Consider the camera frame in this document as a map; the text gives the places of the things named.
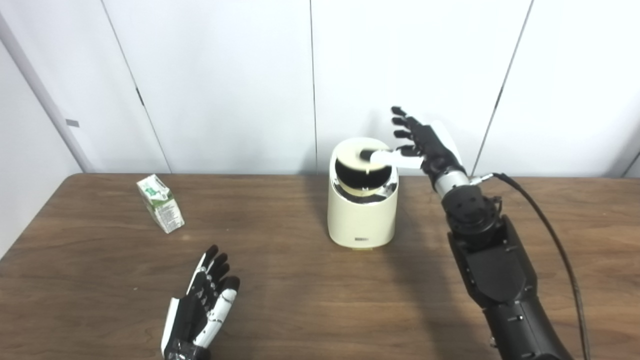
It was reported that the grey wall corner post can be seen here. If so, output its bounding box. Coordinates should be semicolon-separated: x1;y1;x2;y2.
0;12;96;173

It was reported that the cream-colored bin body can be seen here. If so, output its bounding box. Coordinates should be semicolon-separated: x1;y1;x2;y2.
327;137;399;251

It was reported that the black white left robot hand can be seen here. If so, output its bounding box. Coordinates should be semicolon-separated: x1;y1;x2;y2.
160;244;241;360

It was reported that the round cream bin lid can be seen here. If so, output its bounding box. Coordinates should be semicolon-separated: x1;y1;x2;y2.
335;144;393;176

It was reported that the green white milk carton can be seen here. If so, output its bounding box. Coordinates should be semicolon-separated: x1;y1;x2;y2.
136;174;185;234

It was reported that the black bin liner bag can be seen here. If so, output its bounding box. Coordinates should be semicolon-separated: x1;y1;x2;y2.
334;156;397;203

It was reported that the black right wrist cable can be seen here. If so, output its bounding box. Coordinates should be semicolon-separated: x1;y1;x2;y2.
470;172;591;360

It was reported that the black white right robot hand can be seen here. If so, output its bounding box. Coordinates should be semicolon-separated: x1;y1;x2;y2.
360;106;468;187

